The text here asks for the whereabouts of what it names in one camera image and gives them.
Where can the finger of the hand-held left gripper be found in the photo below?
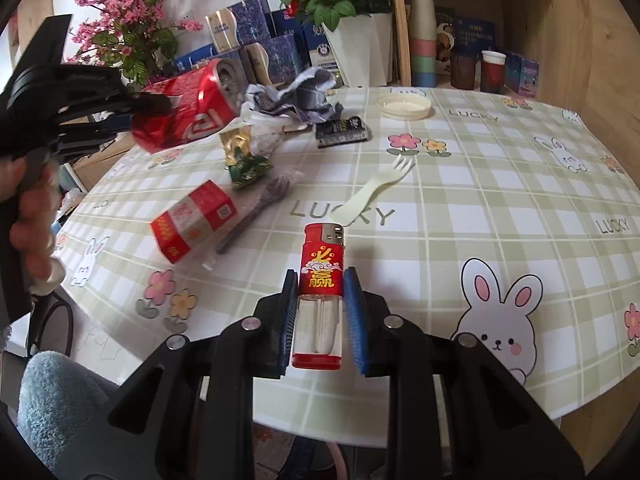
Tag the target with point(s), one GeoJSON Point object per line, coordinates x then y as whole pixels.
{"type": "Point", "coordinates": [135, 104]}
{"type": "Point", "coordinates": [107, 127]}

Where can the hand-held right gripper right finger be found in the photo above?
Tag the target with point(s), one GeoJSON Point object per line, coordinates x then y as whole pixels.
{"type": "Point", "coordinates": [356, 330]}

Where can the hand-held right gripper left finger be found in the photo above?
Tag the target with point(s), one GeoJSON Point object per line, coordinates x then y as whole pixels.
{"type": "Point", "coordinates": [287, 330]}

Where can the red drink can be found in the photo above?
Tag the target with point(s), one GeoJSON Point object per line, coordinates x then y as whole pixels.
{"type": "Point", "coordinates": [195, 105]}

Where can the red lighter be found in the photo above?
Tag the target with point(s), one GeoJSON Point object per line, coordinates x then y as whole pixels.
{"type": "Point", "coordinates": [320, 270]}

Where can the red cigarette pack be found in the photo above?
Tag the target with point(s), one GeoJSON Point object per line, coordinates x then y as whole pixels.
{"type": "Point", "coordinates": [192, 220]}

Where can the green gold wrapper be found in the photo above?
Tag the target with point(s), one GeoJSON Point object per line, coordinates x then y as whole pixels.
{"type": "Point", "coordinates": [245, 165]}

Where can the cream plastic spork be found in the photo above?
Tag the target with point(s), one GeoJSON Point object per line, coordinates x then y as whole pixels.
{"type": "Point", "coordinates": [357, 200]}

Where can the grey wrapper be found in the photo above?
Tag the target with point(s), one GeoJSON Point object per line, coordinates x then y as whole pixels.
{"type": "Point", "coordinates": [305, 92]}

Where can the black tissue packet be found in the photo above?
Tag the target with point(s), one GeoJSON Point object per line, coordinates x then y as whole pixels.
{"type": "Point", "coordinates": [345, 132]}

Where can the white round lid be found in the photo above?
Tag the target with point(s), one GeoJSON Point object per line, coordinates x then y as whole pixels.
{"type": "Point", "coordinates": [402, 106]}

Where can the person's left hand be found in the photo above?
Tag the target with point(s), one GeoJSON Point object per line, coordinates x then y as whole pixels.
{"type": "Point", "coordinates": [37, 225]}

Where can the pink artificial blossom arrangement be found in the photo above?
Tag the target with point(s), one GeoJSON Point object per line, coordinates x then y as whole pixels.
{"type": "Point", "coordinates": [125, 10]}

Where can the checkered bunny tablecloth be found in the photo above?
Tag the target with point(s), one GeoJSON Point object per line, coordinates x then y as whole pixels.
{"type": "Point", "coordinates": [450, 240]}

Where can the gold and blue gift box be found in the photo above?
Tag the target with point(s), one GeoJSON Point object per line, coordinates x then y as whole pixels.
{"type": "Point", "coordinates": [245, 22]}
{"type": "Point", "coordinates": [285, 60]}

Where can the dark blue box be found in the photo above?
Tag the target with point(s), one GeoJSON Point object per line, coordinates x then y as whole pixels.
{"type": "Point", "coordinates": [286, 22]}

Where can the blue white milk carton box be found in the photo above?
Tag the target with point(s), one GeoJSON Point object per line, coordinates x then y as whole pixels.
{"type": "Point", "coordinates": [320, 55]}

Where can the red roses in white pot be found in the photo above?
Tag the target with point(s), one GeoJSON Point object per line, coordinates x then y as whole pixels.
{"type": "Point", "coordinates": [350, 55]}

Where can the person's left leg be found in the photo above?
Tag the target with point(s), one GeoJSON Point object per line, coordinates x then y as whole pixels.
{"type": "Point", "coordinates": [60, 400]}

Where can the brown plastic cup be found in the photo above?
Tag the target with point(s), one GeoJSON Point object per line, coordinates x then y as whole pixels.
{"type": "Point", "coordinates": [462, 72]}

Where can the stack of pastel cups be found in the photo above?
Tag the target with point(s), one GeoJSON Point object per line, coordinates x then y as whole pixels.
{"type": "Point", "coordinates": [422, 45]}

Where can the small blue box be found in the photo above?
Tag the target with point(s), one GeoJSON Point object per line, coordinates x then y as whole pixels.
{"type": "Point", "coordinates": [530, 79]}

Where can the blue printed box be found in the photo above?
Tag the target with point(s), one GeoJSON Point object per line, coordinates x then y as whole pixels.
{"type": "Point", "coordinates": [470, 35]}

